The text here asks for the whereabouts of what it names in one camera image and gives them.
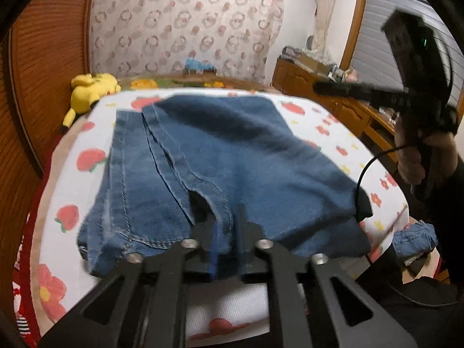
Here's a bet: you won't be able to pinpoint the wooden cabinet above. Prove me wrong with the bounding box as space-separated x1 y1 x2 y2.
272 58 403 167

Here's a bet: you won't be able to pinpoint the wooden window frame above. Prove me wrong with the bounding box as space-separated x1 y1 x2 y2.
341 0 367 69

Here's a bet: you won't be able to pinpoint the beige curtain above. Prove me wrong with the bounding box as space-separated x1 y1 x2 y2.
315 0 339 62

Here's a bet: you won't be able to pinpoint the person's right hand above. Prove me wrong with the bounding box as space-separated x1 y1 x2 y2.
393 116 458 189

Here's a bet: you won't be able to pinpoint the cardboard box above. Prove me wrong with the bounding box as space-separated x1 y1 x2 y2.
295 52 330 73

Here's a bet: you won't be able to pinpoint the yellow plush toy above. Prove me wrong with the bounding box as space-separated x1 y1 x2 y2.
61 73 121 133

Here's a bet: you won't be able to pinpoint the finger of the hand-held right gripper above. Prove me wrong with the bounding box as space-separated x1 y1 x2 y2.
312 81 399 107

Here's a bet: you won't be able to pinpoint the person's right forearm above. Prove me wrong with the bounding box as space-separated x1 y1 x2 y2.
424 152 464 276

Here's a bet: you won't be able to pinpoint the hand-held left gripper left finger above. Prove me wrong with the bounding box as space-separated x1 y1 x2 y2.
38 221 218 348

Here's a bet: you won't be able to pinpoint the white flowered bed sheet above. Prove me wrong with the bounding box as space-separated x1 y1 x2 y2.
32 89 410 341

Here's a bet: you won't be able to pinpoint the small folded denim garment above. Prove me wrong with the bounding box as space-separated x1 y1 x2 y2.
392 220 438 262

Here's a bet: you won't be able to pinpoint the blue item on box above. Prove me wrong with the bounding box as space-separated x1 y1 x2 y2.
184 57 217 76

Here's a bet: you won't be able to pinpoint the ring patterned headboard cloth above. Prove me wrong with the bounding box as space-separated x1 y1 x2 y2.
89 0 285 84

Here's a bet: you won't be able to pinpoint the blue denim pants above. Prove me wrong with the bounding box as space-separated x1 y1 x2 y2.
76 94 374 278

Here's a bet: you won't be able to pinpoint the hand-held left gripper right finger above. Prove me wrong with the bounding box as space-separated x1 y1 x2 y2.
235 203 419 348

